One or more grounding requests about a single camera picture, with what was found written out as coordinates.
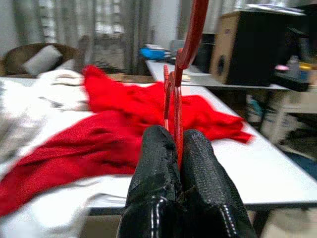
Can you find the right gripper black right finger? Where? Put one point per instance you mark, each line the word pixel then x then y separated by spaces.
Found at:
pixel 208 188

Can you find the grey curtain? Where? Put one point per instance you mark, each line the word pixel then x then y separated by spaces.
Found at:
pixel 74 24

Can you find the blue plastic item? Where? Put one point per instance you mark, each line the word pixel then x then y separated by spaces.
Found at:
pixel 151 52

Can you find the wooden black speaker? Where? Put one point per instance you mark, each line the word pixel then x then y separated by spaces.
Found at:
pixel 257 49

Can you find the grey pillow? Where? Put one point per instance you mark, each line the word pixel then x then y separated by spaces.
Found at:
pixel 42 59

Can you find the brown wicker chair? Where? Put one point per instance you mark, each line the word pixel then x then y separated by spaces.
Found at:
pixel 15 54

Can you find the white desk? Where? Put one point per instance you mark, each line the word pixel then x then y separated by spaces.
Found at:
pixel 203 79

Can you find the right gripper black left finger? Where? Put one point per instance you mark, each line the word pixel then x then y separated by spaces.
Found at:
pixel 153 186

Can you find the white grey-print cloth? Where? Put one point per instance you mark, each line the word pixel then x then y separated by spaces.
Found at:
pixel 37 99

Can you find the bright red garment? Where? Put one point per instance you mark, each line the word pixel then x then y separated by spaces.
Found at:
pixel 99 138

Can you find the white black-edged table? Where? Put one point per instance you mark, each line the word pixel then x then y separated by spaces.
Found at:
pixel 260 173

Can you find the red plastic hanger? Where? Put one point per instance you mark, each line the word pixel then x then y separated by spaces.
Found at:
pixel 195 32

